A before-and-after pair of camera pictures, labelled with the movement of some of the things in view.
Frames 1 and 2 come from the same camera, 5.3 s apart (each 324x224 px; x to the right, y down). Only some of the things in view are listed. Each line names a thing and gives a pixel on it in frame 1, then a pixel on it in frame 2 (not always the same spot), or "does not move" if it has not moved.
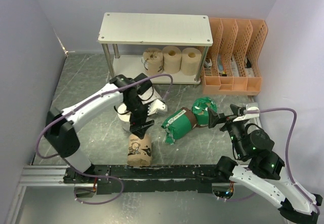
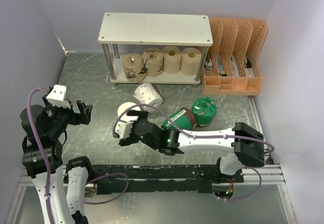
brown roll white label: x=139 y=153 → x=134 y=70
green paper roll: x=200 y=109 does not move
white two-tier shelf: x=119 y=29 does not move
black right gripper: x=214 y=118 → x=142 y=115
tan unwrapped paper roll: x=191 y=61 does not move
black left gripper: x=138 y=131 → x=82 y=116
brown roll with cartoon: x=153 y=61 does not move
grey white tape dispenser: x=208 y=65 does not move
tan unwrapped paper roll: x=172 y=58 does not move
